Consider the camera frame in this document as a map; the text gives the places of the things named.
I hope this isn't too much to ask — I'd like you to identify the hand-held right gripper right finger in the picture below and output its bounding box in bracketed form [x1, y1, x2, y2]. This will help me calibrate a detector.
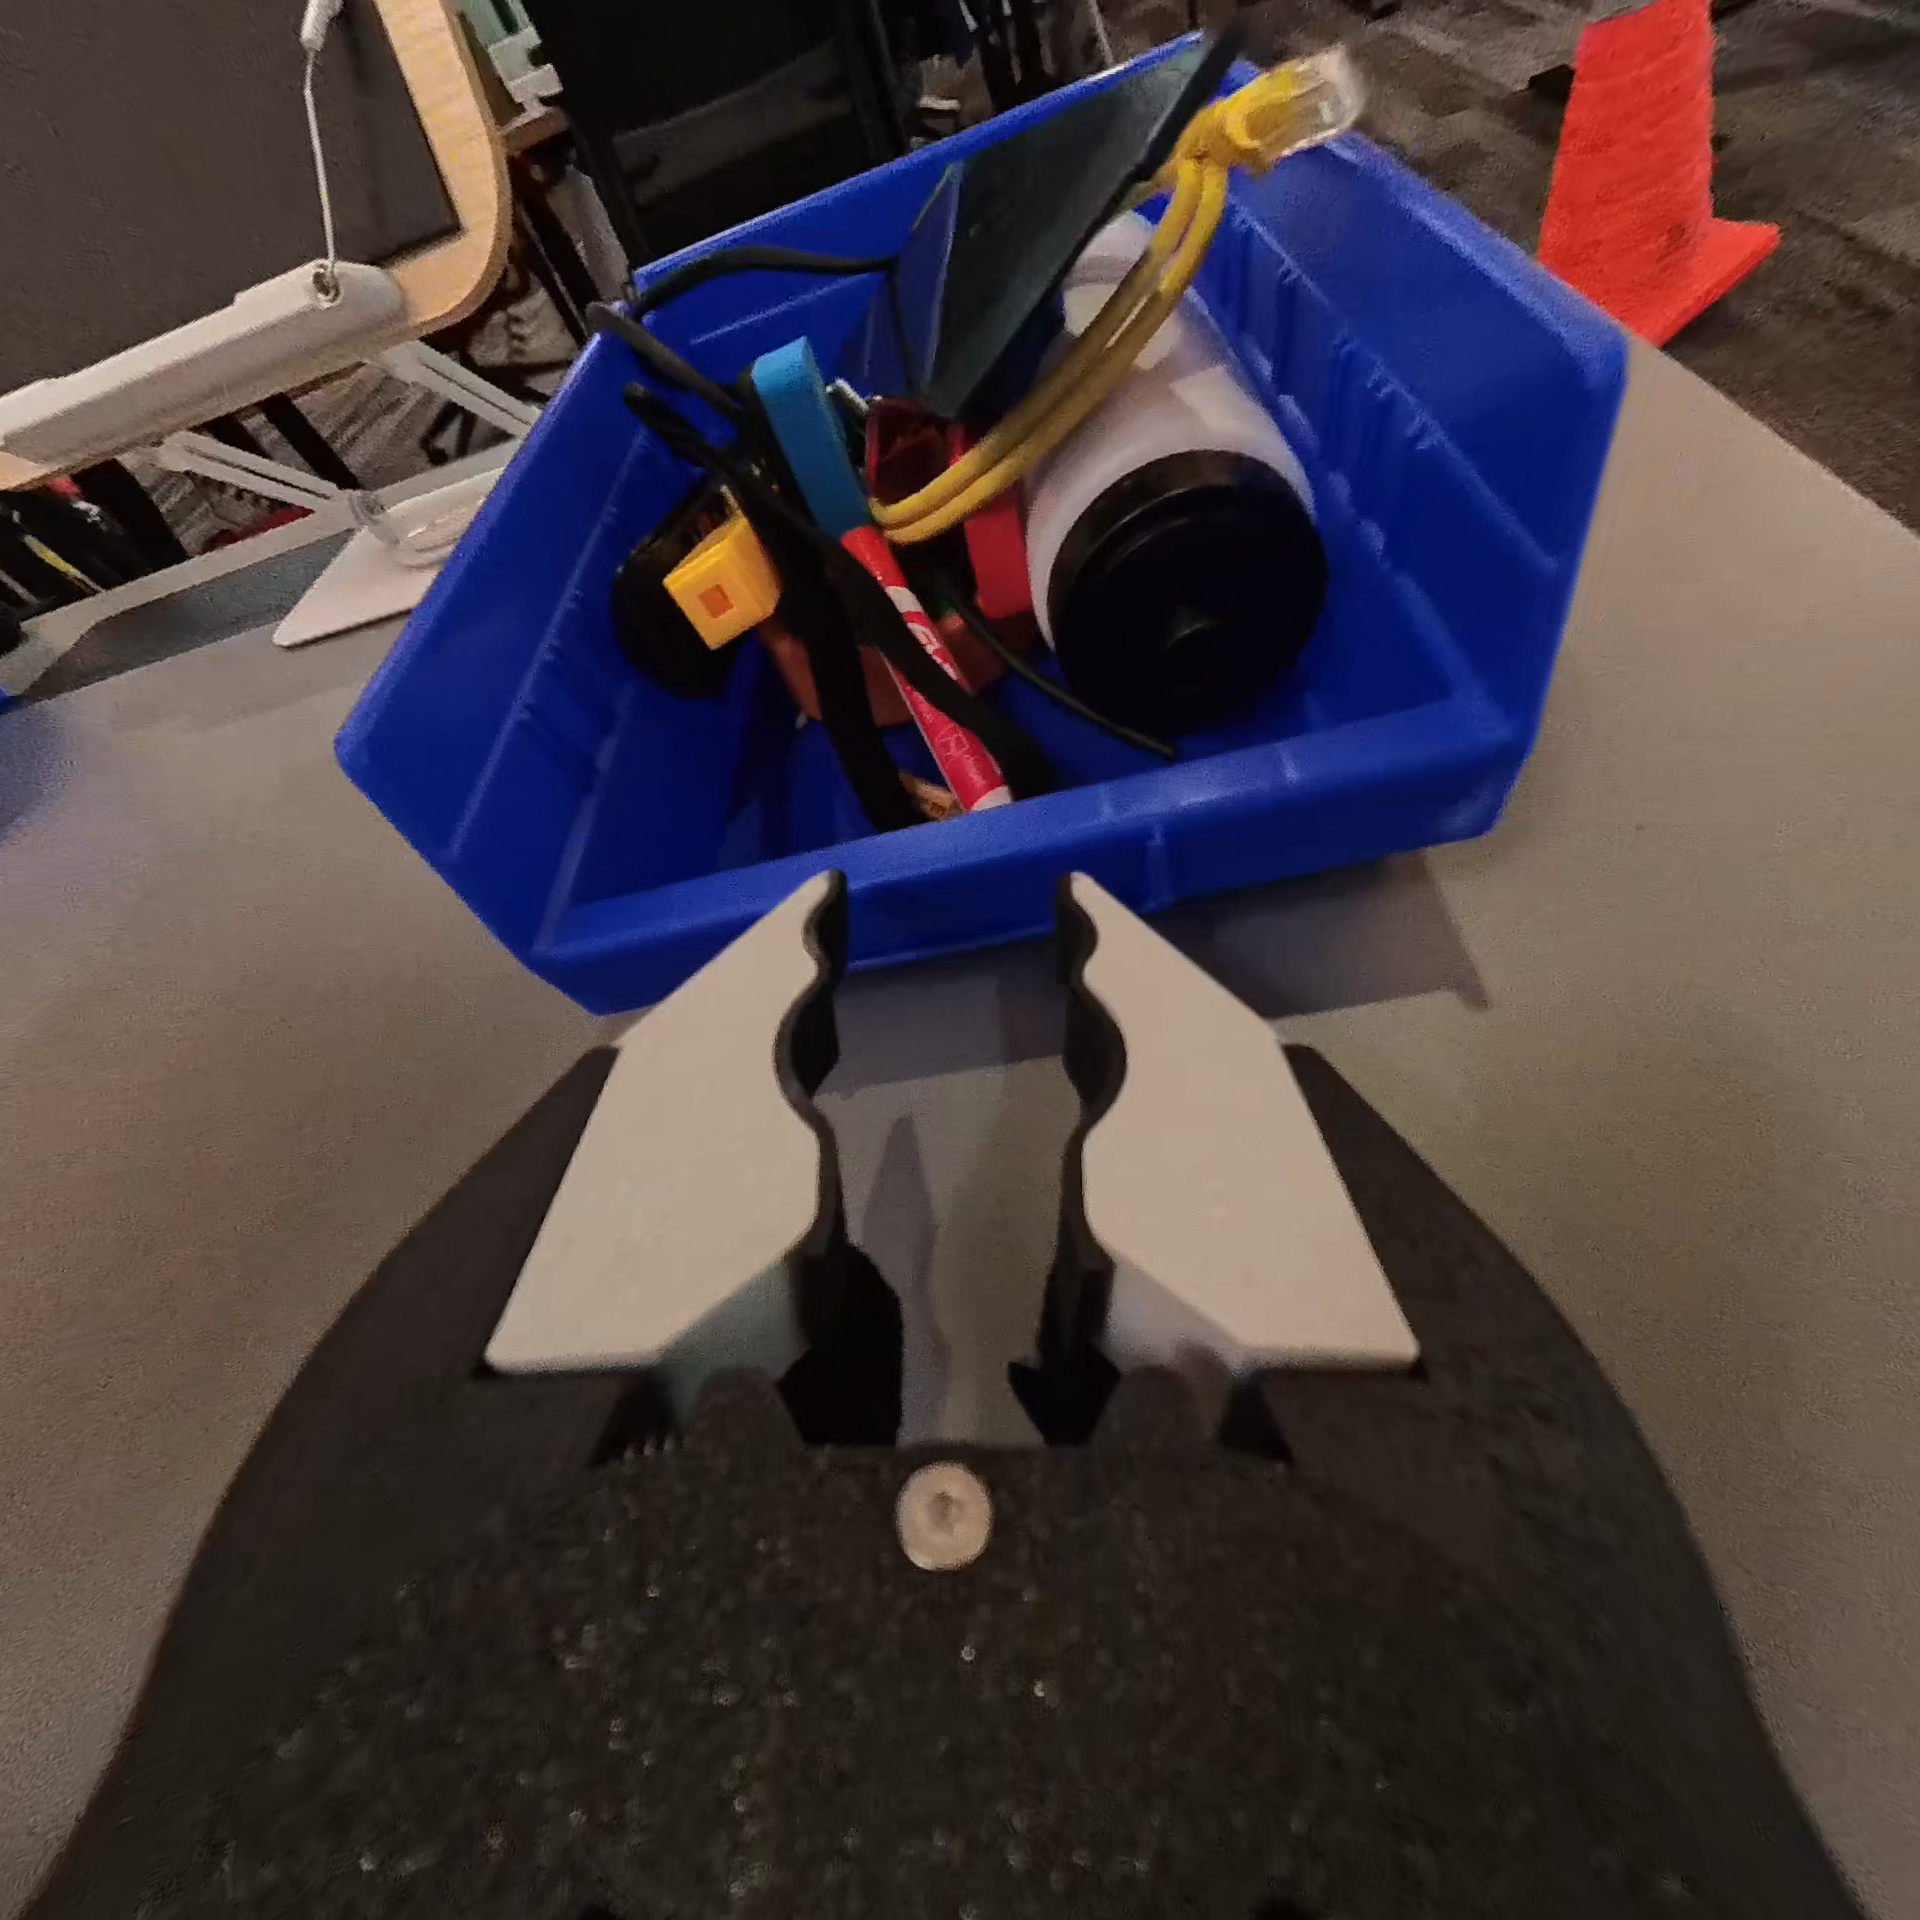
[1007, 872, 1423, 1450]

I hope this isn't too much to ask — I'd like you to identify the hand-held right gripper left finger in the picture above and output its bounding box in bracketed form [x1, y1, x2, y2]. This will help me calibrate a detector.
[482, 872, 909, 1450]

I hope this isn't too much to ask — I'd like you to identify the thin black wire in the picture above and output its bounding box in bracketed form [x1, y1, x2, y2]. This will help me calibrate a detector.
[944, 596, 1181, 761]

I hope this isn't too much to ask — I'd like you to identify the black strap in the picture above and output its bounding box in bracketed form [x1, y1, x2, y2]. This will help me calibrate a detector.
[619, 379, 1057, 836]

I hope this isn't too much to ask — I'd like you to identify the red white marker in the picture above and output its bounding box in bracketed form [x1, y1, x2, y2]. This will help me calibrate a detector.
[834, 526, 1010, 817]

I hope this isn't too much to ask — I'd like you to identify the yellow orange square cup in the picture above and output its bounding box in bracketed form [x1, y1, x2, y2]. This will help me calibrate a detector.
[664, 516, 784, 652]

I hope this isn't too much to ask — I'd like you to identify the blue bin with tag sticker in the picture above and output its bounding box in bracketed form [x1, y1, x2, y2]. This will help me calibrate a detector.
[333, 32, 1631, 1018]

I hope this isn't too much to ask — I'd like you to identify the yellow ethernet cable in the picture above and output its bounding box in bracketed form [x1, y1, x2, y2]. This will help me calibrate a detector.
[865, 42, 1362, 546]

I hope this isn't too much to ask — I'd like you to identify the black cable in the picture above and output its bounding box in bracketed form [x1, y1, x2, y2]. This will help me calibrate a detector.
[583, 244, 909, 396]

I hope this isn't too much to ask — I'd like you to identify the black bar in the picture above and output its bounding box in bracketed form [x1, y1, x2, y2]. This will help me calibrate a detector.
[895, 22, 1250, 426]

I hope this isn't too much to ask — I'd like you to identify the black round roll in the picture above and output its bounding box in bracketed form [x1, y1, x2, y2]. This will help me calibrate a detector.
[608, 496, 739, 702]

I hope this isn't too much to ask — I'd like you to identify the white bottle black cap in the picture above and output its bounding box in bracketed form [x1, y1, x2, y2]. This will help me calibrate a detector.
[1024, 210, 1331, 737]

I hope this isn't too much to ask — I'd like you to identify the orange traffic cone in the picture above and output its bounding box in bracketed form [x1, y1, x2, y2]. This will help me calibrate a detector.
[1534, 0, 1786, 353]

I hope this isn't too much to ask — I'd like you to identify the black panel wooden edge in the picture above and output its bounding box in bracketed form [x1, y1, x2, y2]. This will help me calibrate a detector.
[0, 0, 515, 396]

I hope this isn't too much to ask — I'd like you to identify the white tipped pin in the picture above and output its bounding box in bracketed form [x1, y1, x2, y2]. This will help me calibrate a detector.
[296, 0, 347, 306]

